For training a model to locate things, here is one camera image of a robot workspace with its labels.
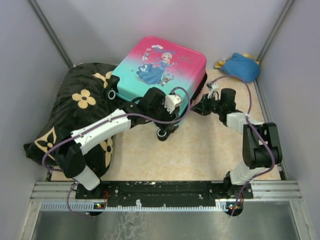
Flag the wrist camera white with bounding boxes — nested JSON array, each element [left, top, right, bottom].
[[164, 93, 183, 114], [206, 82, 220, 99]]

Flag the teal hard-shell suitcase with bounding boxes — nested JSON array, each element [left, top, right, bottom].
[[104, 35, 208, 142]]

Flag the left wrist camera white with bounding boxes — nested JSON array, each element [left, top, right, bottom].
[[164, 93, 183, 114]]

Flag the blue folded cloth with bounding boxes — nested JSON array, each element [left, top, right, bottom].
[[221, 52, 260, 83]]

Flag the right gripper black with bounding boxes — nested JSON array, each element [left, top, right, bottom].
[[191, 93, 224, 116]]

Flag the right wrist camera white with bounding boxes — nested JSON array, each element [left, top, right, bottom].
[[206, 82, 220, 99]]

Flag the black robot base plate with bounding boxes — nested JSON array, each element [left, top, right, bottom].
[[75, 180, 242, 208]]

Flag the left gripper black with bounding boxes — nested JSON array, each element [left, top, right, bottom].
[[148, 99, 180, 133]]

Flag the aluminium rail frame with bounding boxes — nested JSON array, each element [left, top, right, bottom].
[[30, 180, 302, 215]]

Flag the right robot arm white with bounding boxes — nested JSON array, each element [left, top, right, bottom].
[[192, 88, 283, 198]]

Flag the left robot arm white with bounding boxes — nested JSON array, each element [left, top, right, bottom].
[[52, 87, 184, 199]]

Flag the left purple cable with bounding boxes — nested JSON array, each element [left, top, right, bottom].
[[41, 86, 192, 217]]

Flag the yellow white patterned cloth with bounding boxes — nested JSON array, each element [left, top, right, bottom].
[[214, 53, 260, 69]]

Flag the black blanket yellow flowers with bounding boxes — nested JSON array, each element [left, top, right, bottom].
[[23, 62, 120, 166]]

